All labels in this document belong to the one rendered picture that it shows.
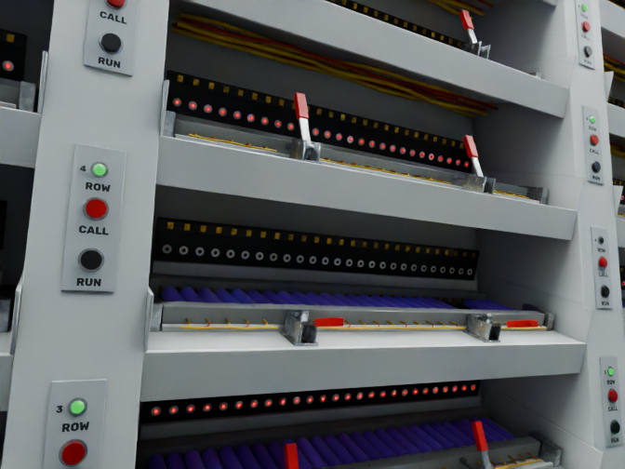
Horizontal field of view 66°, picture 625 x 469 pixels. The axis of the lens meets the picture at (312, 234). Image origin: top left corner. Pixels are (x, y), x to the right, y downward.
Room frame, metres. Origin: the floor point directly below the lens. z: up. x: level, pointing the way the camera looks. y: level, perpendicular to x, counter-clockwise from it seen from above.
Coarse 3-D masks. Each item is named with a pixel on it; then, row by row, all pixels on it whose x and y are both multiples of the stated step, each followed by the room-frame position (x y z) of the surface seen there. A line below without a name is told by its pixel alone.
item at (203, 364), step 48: (528, 288) 0.78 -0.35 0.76; (144, 336) 0.42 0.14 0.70; (192, 336) 0.47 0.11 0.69; (240, 336) 0.50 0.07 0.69; (336, 336) 0.55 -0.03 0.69; (384, 336) 0.58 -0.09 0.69; (432, 336) 0.61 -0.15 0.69; (528, 336) 0.69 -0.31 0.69; (576, 336) 0.71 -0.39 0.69; (144, 384) 0.43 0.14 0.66; (192, 384) 0.45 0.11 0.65; (240, 384) 0.47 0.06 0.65; (288, 384) 0.50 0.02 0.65; (336, 384) 0.52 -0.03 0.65; (384, 384) 0.55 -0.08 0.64
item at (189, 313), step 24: (168, 312) 0.48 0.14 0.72; (192, 312) 0.49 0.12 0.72; (216, 312) 0.50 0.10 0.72; (240, 312) 0.51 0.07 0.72; (264, 312) 0.52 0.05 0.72; (312, 312) 0.55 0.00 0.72; (336, 312) 0.56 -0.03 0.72; (360, 312) 0.58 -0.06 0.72; (384, 312) 0.59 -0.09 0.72; (408, 312) 0.61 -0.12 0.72; (432, 312) 0.63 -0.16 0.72; (456, 312) 0.65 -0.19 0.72; (480, 312) 0.67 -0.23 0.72; (504, 312) 0.70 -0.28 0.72; (528, 312) 0.73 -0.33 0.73
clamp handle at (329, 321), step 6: (306, 312) 0.50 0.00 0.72; (300, 318) 0.50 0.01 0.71; (306, 318) 0.51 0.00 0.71; (318, 318) 0.47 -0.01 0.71; (324, 318) 0.46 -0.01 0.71; (330, 318) 0.45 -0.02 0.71; (336, 318) 0.44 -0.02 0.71; (342, 318) 0.45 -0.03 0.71; (306, 324) 0.49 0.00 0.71; (312, 324) 0.48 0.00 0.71; (318, 324) 0.47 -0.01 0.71; (324, 324) 0.46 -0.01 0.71; (330, 324) 0.45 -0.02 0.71; (336, 324) 0.44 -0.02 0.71; (342, 324) 0.45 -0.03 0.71
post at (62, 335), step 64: (64, 0) 0.38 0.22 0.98; (64, 64) 0.38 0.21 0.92; (64, 128) 0.38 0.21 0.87; (128, 128) 0.41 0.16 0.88; (64, 192) 0.39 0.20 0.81; (128, 192) 0.41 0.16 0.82; (128, 256) 0.41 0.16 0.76; (64, 320) 0.39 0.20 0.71; (128, 320) 0.41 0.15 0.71; (128, 384) 0.42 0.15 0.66; (128, 448) 0.42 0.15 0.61
